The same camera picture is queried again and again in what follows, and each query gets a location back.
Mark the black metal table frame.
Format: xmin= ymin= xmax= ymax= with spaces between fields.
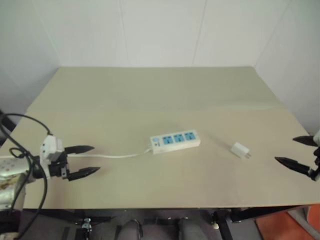
xmin=0 ymin=183 xmax=320 ymax=240

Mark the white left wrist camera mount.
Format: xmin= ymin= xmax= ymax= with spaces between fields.
xmin=39 ymin=134 xmax=66 ymax=180

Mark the dark grey rounded shape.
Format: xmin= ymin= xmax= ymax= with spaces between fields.
xmin=119 ymin=219 xmax=144 ymax=240

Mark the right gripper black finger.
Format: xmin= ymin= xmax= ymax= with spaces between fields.
xmin=292 ymin=135 xmax=317 ymax=148
xmin=274 ymin=156 xmax=311 ymax=177

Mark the white plug adapter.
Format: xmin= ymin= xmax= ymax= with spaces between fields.
xmin=230 ymin=142 xmax=252 ymax=160

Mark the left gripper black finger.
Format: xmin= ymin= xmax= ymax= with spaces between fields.
xmin=67 ymin=166 xmax=102 ymax=182
xmin=64 ymin=144 xmax=96 ymax=156

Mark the white cable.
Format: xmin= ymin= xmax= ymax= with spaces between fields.
xmin=66 ymin=147 xmax=154 ymax=160

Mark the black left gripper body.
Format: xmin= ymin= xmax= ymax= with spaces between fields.
xmin=48 ymin=149 xmax=72 ymax=182

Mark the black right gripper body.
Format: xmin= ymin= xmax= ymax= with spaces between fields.
xmin=309 ymin=146 xmax=320 ymax=181

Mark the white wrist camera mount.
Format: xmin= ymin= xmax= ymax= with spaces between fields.
xmin=39 ymin=134 xmax=66 ymax=180
xmin=312 ymin=128 xmax=320 ymax=149

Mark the white power strip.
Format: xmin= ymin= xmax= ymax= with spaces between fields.
xmin=149 ymin=129 xmax=202 ymax=155

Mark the orange box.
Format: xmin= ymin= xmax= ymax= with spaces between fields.
xmin=307 ymin=183 xmax=320 ymax=227

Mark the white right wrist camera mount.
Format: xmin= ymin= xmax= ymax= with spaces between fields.
xmin=312 ymin=128 xmax=320 ymax=149

